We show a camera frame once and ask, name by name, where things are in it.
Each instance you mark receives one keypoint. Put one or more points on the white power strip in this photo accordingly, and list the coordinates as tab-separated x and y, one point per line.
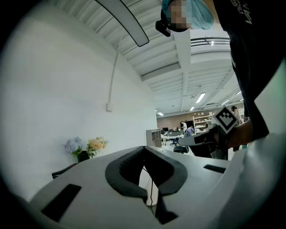
148	192

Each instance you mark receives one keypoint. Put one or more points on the person's head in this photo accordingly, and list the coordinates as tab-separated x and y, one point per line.
178	13

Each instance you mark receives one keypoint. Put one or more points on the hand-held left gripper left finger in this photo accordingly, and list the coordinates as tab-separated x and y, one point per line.
89	183

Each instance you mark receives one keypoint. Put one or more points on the orange artificial flower bouquet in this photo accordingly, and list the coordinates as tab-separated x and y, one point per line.
96	145

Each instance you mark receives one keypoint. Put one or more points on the black square vase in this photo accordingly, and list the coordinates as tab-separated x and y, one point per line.
83	156

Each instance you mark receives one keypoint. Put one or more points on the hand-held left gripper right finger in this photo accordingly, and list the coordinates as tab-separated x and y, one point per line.
192	174

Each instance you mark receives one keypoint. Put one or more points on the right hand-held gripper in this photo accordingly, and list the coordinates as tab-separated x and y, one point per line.
225	120

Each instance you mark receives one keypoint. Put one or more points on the curved white overhead lamp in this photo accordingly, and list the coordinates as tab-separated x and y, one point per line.
131	24

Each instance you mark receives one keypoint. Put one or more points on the person's right forearm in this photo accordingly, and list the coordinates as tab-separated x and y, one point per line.
242	134

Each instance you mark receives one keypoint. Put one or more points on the grey open cabinet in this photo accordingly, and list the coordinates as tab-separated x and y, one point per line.
153	138

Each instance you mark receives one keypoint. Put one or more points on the black office chair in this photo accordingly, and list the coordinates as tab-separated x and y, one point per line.
181	149

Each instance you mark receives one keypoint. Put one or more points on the black hair dryer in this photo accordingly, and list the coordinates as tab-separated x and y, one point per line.
60	172

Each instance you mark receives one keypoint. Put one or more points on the white wall conduit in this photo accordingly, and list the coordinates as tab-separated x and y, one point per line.
112	78

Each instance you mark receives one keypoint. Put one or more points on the white storage shelf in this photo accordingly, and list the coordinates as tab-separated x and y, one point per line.
201	125

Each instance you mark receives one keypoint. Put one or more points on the blue artificial flowers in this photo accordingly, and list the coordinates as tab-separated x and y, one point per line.
72	145

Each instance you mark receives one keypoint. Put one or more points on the black ceiling track rail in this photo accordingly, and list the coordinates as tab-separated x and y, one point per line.
210	40

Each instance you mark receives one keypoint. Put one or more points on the white wall switch box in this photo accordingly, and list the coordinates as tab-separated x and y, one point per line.
109	107

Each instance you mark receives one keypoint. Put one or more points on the person's black t-shirt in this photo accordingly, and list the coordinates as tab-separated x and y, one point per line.
257	56

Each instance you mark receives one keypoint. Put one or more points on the white office desk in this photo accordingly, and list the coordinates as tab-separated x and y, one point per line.
173	136

